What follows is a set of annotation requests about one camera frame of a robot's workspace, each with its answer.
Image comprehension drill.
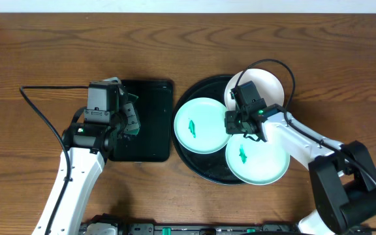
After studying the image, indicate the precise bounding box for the green sponge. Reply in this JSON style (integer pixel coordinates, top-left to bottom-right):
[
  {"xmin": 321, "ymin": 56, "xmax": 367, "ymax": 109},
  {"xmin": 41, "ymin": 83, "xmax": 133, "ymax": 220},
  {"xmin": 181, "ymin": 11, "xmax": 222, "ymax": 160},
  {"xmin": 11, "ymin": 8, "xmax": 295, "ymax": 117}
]
[{"xmin": 123, "ymin": 93, "xmax": 140, "ymax": 135}]

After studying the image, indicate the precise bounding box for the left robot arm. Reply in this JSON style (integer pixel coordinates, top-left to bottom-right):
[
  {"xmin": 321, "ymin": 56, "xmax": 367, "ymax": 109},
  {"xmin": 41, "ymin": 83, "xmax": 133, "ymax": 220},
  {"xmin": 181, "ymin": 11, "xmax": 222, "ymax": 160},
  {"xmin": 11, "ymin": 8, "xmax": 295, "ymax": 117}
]
[{"xmin": 33, "ymin": 77, "xmax": 140, "ymax": 234}]

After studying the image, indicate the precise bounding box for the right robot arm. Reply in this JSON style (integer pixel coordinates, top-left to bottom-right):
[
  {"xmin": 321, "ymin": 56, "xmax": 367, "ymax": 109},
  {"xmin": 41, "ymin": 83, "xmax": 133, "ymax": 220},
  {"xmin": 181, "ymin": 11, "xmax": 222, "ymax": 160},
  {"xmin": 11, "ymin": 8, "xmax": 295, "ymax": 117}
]
[{"xmin": 225, "ymin": 104, "xmax": 376, "ymax": 234}]

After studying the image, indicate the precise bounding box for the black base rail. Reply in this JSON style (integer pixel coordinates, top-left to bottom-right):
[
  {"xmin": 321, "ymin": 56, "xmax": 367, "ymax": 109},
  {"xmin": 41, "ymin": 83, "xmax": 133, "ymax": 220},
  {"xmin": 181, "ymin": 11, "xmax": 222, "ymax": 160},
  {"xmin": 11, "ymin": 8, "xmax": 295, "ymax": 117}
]
[{"xmin": 78, "ymin": 223, "xmax": 302, "ymax": 235}]

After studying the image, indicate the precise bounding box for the light green plate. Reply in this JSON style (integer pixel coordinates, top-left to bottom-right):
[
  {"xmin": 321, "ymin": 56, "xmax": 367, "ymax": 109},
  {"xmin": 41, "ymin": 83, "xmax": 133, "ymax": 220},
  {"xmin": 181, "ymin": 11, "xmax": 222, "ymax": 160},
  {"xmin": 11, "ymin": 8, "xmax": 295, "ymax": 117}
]
[
  {"xmin": 225, "ymin": 134, "xmax": 290, "ymax": 185},
  {"xmin": 174, "ymin": 97, "xmax": 230, "ymax": 154}
]

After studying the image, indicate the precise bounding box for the black rectangular tray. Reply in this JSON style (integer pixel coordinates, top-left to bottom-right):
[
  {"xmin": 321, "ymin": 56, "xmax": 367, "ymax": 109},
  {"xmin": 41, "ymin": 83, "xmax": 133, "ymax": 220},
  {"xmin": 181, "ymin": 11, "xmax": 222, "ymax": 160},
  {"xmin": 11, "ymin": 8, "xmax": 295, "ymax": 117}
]
[{"xmin": 109, "ymin": 80, "xmax": 173, "ymax": 162}]

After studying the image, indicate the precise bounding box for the black round tray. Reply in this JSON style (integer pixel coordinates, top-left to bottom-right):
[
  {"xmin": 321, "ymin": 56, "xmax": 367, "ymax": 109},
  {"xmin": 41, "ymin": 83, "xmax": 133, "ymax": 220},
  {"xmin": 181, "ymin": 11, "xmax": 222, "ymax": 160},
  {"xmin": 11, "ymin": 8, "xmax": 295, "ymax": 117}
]
[{"xmin": 172, "ymin": 75, "xmax": 260, "ymax": 185}]

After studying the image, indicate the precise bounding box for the white plate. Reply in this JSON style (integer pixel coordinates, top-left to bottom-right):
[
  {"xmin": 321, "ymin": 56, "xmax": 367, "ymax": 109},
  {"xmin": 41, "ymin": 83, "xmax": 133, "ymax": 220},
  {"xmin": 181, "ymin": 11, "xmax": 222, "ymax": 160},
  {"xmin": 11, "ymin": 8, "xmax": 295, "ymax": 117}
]
[{"xmin": 224, "ymin": 69, "xmax": 285, "ymax": 110}]

